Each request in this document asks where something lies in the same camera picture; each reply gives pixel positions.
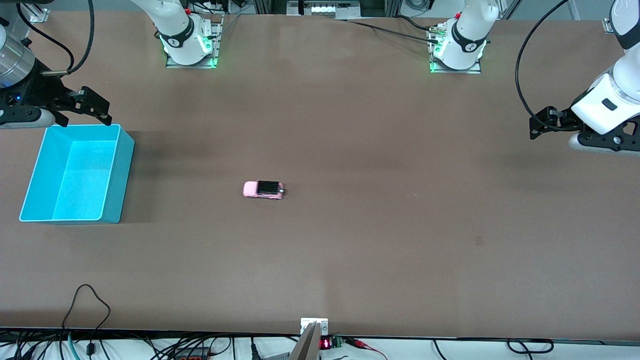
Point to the pink jeep toy black roof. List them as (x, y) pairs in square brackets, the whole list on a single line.
[(251, 190)]

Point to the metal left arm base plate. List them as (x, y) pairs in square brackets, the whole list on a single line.
[(455, 70)]

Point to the turquoise plastic bin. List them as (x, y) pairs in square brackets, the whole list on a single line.
[(80, 175)]

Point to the aluminium frame with light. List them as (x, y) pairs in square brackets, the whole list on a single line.
[(325, 7)]

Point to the orange black connector box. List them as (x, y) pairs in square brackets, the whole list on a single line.
[(192, 355)]

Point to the grey camera mount bar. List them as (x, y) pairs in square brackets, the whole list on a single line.
[(305, 345)]

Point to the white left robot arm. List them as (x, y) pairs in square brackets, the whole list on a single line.
[(607, 105)]

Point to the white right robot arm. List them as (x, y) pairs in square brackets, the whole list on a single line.
[(177, 25)]

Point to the red LED display module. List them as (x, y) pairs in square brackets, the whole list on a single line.
[(327, 343)]

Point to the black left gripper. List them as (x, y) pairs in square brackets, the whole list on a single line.
[(564, 120)]

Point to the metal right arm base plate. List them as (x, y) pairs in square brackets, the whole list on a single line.
[(192, 62)]

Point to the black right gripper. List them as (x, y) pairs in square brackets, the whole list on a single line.
[(44, 93)]

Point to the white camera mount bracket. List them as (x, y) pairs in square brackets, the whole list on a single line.
[(307, 322)]

